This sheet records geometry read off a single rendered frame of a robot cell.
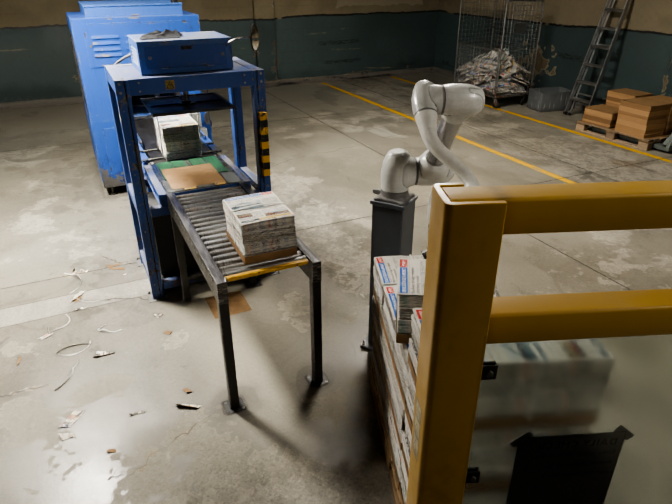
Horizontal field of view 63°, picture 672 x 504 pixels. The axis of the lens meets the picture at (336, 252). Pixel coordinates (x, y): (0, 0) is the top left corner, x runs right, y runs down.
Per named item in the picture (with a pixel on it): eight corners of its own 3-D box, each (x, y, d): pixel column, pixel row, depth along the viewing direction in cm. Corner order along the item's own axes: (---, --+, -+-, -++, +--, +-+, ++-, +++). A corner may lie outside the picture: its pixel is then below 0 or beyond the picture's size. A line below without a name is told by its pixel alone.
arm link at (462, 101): (410, 166, 313) (448, 165, 314) (413, 191, 307) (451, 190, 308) (439, 74, 242) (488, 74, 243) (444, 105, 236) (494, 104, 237)
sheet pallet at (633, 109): (687, 143, 755) (699, 101, 729) (645, 151, 724) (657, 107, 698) (614, 124, 852) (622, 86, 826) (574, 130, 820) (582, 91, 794)
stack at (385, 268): (434, 378, 324) (446, 252, 286) (503, 569, 221) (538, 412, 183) (368, 381, 321) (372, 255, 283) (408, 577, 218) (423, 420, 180)
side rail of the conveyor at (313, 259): (322, 280, 291) (322, 260, 285) (312, 282, 288) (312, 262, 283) (246, 196, 398) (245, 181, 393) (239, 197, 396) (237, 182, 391)
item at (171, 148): (203, 155, 447) (199, 123, 435) (165, 160, 435) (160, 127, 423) (192, 143, 477) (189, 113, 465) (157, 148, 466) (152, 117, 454)
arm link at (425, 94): (416, 105, 235) (447, 105, 236) (411, 73, 243) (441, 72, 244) (410, 125, 247) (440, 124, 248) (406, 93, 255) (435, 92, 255)
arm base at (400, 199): (380, 188, 322) (380, 179, 319) (415, 195, 312) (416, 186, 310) (366, 199, 308) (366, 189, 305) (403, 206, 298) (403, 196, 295)
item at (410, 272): (486, 263, 227) (486, 261, 227) (497, 300, 202) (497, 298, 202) (397, 259, 231) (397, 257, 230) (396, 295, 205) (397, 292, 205)
